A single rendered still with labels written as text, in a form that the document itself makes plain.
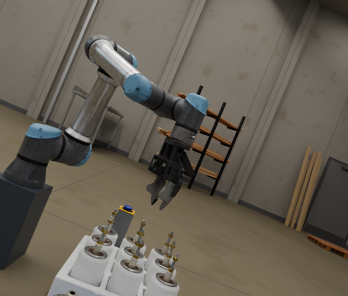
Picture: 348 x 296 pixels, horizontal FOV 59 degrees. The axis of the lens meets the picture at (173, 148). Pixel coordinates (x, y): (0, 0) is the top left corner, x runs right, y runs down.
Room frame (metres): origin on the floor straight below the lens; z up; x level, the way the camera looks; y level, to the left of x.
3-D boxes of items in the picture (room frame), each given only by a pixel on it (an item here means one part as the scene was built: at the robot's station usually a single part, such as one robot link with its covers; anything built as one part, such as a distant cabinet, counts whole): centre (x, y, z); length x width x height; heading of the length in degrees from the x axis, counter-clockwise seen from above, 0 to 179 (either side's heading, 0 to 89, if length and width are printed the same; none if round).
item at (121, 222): (1.36, 0.08, 0.16); 0.07 x 0.07 x 0.31; 4
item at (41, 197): (1.19, 0.49, 0.15); 0.18 x 0.18 x 0.30; 2
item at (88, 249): (0.95, 0.10, 0.25); 0.08 x 0.08 x 0.01
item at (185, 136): (0.94, -0.01, 0.68); 0.08 x 0.08 x 0.05
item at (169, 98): (1.00, 0.08, 0.76); 0.11 x 0.11 x 0.08; 50
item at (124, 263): (0.96, -0.02, 0.25); 0.08 x 0.08 x 0.01
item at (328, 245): (6.50, -4.01, 0.05); 1.12 x 0.78 x 0.10; 91
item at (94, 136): (7.03, 1.89, 0.54); 2.13 x 0.80 x 1.09; 2
